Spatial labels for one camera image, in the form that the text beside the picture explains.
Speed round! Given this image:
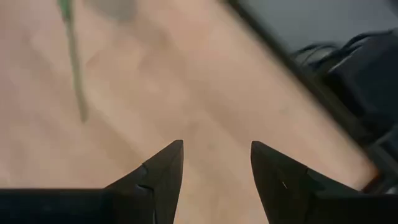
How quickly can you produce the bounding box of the black artificial tulip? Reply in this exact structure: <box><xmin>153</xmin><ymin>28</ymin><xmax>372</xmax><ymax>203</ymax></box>
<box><xmin>57</xmin><ymin>0</ymin><xmax>90</xmax><ymax>124</ymax></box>

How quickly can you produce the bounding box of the black aluminium table frame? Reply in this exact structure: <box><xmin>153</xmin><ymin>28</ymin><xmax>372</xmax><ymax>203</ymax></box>
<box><xmin>222</xmin><ymin>0</ymin><xmax>398</xmax><ymax>195</ymax></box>

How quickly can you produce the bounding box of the black computer cable bundle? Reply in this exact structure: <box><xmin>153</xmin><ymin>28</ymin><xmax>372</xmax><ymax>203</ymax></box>
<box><xmin>289</xmin><ymin>40</ymin><xmax>343</xmax><ymax>69</ymax></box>

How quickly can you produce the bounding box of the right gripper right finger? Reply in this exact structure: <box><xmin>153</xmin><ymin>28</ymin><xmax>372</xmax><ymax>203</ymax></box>
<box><xmin>251</xmin><ymin>141</ymin><xmax>398</xmax><ymax>224</ymax></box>

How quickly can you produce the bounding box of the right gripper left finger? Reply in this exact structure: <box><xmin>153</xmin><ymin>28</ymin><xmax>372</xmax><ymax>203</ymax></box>
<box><xmin>0</xmin><ymin>139</ymin><xmax>184</xmax><ymax>224</ymax></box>

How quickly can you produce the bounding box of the black mesh computer case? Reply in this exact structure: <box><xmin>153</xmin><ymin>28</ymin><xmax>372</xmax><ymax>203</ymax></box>
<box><xmin>323</xmin><ymin>27</ymin><xmax>398</xmax><ymax>150</ymax></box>

